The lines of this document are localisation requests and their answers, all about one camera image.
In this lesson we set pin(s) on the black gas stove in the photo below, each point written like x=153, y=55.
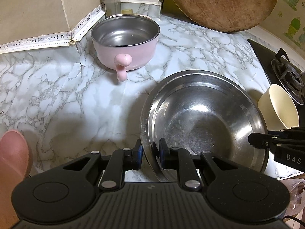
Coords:
x=279, y=70

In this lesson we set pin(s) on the round wooden cutting board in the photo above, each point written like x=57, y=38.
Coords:
x=227, y=15

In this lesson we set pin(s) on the cream ceramic bowl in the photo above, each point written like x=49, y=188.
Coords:
x=278, y=109

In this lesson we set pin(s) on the pink bowl with handle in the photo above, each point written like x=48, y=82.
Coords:
x=125, y=42

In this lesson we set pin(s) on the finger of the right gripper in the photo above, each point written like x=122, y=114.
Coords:
x=262, y=141

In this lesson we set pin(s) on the left human hand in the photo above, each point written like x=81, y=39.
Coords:
x=16, y=162

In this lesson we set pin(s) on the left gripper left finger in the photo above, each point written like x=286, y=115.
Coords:
x=115, y=166

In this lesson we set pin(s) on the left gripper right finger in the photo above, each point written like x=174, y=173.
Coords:
x=179, y=159

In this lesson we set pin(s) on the stainless steel mixing bowl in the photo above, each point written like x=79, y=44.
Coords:
x=200, y=110

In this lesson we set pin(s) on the pale yellow blocks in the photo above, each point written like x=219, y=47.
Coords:
x=127, y=12

